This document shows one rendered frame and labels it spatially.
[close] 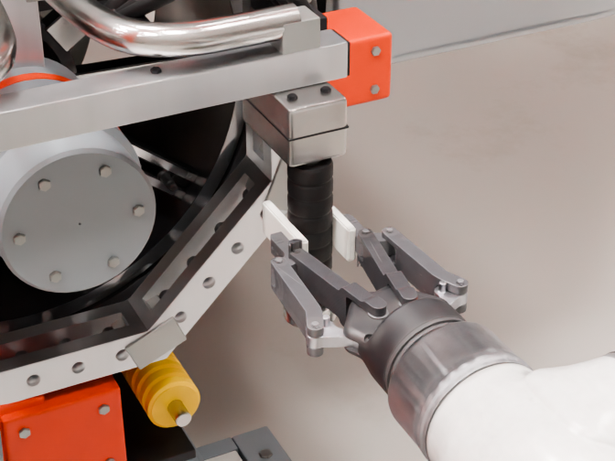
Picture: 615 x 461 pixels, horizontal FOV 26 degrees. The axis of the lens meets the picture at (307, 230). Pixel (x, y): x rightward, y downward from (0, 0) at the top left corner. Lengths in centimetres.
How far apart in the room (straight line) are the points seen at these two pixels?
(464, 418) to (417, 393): 5
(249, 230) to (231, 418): 90
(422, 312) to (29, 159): 32
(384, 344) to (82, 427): 50
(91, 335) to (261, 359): 97
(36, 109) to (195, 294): 42
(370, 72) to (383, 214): 142
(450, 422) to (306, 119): 27
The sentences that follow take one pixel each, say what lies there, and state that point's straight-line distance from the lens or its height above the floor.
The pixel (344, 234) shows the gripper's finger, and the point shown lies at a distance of 105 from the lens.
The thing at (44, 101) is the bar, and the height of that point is 98.
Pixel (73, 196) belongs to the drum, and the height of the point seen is 88.
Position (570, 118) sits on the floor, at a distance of 311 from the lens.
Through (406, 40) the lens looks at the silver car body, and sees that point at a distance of 154.
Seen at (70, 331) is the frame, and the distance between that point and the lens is 134.
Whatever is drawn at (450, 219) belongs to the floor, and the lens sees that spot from 268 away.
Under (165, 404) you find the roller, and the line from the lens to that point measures 139.
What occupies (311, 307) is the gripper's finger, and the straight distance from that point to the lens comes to 96.
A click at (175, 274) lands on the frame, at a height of 65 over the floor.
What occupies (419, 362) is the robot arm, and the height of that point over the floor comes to 86.
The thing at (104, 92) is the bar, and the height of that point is 98.
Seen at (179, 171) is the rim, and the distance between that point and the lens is 136.
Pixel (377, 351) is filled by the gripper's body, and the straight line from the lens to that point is 92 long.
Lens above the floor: 139
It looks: 32 degrees down
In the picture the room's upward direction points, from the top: straight up
